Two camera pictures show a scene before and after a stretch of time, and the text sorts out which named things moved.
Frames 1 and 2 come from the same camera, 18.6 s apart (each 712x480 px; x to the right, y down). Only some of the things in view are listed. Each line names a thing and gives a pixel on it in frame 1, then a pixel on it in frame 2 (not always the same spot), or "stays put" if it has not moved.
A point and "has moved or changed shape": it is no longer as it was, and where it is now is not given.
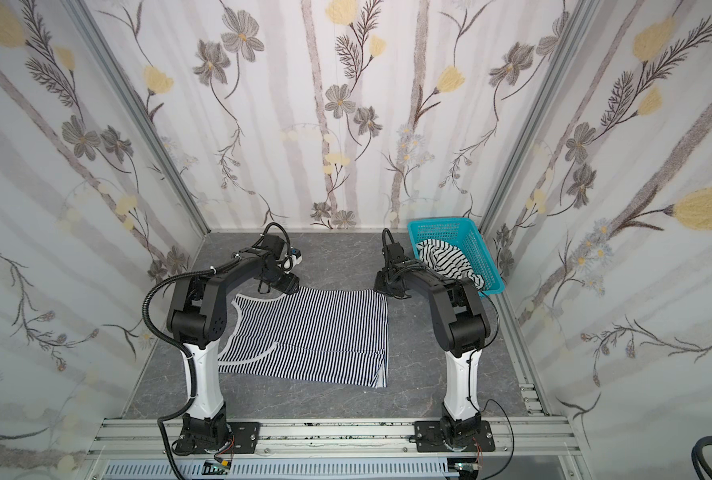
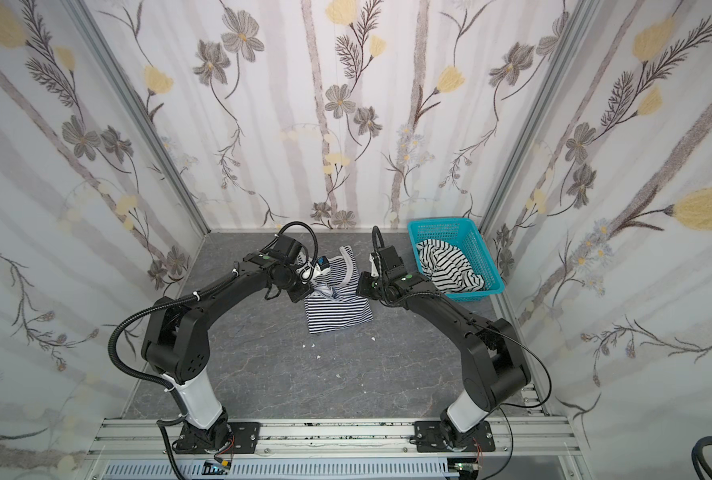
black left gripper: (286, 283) -> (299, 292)
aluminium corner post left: (125, 86) stays put
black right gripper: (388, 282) -> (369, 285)
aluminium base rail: (519, 439) stays put
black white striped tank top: (448, 260) stays put
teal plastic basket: (465, 235) stays put
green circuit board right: (466, 466) stays put
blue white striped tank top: (328, 335) has moved or changed shape
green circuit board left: (211, 469) stays put
